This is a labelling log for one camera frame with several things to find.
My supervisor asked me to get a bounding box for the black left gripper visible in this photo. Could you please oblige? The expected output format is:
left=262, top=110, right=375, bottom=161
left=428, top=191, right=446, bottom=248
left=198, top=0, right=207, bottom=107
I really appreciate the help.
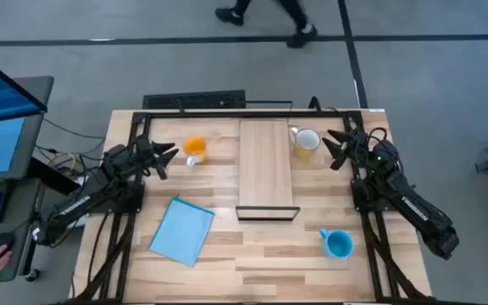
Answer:
left=135, top=134, right=180, bottom=181

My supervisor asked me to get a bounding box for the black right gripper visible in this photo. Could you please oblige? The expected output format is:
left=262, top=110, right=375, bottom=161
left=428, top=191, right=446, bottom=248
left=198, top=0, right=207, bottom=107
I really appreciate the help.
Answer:
left=321, top=128, right=373, bottom=171

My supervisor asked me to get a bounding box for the yellow mug with orange inside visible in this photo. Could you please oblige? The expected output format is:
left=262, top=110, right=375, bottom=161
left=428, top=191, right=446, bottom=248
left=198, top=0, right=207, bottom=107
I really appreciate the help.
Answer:
left=182, top=135, right=208, bottom=168

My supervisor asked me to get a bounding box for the yellow mug with white inside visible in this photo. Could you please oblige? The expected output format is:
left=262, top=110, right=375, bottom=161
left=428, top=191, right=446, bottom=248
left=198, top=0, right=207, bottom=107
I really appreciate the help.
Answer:
left=289, top=125, right=322, bottom=162

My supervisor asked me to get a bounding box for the wooden shelf with black rails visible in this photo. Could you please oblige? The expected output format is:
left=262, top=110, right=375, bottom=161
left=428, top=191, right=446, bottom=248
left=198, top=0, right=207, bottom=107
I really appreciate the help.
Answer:
left=235, top=100, right=301, bottom=222

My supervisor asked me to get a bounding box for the light blue cloth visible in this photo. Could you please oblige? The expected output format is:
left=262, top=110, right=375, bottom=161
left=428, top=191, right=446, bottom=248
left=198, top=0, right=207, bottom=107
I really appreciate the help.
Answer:
left=148, top=196, right=216, bottom=268

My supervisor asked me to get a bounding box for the blue mug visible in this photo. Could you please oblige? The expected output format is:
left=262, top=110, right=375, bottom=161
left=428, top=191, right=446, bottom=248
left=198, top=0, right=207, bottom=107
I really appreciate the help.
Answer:
left=319, top=227, right=354, bottom=259

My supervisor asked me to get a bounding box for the person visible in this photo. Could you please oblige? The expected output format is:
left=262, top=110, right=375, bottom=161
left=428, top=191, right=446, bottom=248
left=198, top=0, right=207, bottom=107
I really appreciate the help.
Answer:
left=214, top=0, right=319, bottom=49

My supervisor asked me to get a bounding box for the dark grey desk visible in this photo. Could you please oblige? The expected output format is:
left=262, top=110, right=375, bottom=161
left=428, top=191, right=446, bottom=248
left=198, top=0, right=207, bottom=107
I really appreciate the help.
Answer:
left=0, top=177, right=45, bottom=283

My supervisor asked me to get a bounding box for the black computer mouse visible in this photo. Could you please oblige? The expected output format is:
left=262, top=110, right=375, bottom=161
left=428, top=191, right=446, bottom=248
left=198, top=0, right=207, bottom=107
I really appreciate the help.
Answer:
left=0, top=231, right=15, bottom=259

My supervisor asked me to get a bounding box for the black wire dish rack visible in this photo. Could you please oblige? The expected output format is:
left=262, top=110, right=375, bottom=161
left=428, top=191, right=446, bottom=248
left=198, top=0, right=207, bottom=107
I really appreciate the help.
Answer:
left=141, top=89, right=247, bottom=110

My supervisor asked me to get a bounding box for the black floor cable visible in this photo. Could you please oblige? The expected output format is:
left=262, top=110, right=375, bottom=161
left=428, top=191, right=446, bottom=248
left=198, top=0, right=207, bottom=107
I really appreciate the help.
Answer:
left=42, top=118, right=108, bottom=141

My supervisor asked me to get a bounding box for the yellow cable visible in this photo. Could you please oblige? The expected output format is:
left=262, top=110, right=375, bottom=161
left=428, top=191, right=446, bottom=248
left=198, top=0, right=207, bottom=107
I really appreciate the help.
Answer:
left=47, top=152, right=78, bottom=175

